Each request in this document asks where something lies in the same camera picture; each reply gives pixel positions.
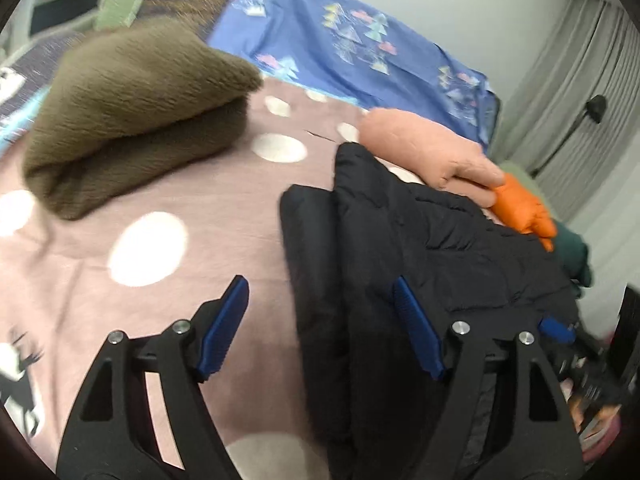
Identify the pink quilted garment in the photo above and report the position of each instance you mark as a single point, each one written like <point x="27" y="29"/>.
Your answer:
<point x="435" y="154"/>

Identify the dark deer-print blanket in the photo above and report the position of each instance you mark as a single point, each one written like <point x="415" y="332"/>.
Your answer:
<point x="30" y="70"/>

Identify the black floor lamp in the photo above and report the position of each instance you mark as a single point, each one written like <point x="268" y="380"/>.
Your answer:
<point x="594" y="110"/>

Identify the grey curtain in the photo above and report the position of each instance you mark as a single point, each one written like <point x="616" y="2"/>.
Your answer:
<point x="594" y="49"/>

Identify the brown fleece garment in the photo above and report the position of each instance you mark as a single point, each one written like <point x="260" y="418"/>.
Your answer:
<point x="128" y="106"/>

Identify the person's right hand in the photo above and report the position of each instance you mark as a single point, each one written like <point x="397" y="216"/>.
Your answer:
<point x="591" y="421"/>

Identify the blue tree-print sheet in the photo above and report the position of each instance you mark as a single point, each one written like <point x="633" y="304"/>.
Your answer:
<point x="361" y="55"/>

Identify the orange puffer jacket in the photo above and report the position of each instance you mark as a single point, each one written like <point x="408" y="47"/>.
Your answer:
<point x="522" y="211"/>

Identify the dark green fleece garment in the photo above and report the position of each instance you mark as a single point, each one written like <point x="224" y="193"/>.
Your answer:
<point x="573" y="255"/>

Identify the pink polka-dot bed cover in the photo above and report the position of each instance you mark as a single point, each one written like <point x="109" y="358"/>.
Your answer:
<point x="153" y="256"/>

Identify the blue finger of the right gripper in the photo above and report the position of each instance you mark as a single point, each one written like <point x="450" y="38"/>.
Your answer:
<point x="557" y="331"/>

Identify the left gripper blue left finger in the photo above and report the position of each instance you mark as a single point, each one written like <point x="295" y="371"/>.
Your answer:
<point x="109" y="433"/>

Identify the black puffer hooded jacket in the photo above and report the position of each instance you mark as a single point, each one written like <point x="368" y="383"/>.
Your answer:
<point x="371" y="405"/>

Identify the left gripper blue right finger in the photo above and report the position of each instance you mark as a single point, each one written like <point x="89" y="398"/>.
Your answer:
<point x="535" y="432"/>

